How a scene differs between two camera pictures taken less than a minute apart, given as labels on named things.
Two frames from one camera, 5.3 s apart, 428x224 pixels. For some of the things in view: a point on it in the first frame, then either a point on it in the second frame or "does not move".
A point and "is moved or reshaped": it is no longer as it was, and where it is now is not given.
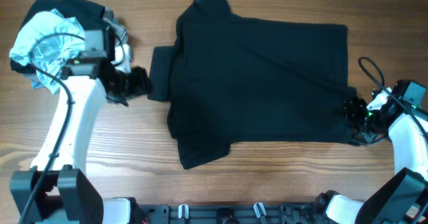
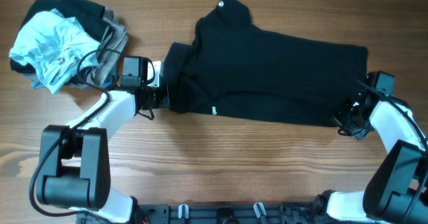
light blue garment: x=46 y=44 does not move
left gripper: x=139 y=82 → x=165 y=97
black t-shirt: x=231 y=78 is moved or reshaped
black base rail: x=303 y=213 does not move
